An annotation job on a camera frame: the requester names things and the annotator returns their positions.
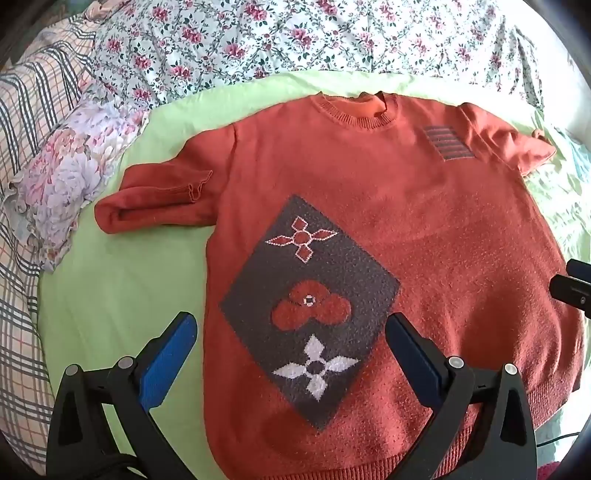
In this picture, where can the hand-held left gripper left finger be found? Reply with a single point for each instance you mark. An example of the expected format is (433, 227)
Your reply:
(171, 360)

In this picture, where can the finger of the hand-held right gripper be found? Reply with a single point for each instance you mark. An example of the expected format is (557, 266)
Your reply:
(570, 290)
(581, 268)

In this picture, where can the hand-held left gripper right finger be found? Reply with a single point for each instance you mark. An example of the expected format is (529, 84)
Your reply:
(411, 355)

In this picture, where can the orange knit sweater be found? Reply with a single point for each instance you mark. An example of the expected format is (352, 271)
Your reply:
(415, 207)

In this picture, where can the light green bed sheet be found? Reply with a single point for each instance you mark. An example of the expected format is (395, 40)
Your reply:
(115, 286)

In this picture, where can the pale teal patterned cloth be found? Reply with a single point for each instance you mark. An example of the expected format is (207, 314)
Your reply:
(572, 161)

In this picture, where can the plaid blanket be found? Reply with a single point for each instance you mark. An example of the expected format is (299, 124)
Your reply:
(23, 323)

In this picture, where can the pastel peony print pillow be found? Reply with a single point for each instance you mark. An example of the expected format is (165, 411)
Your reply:
(69, 184)

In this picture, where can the white pink-flowered blanket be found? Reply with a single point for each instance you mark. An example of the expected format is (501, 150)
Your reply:
(277, 37)

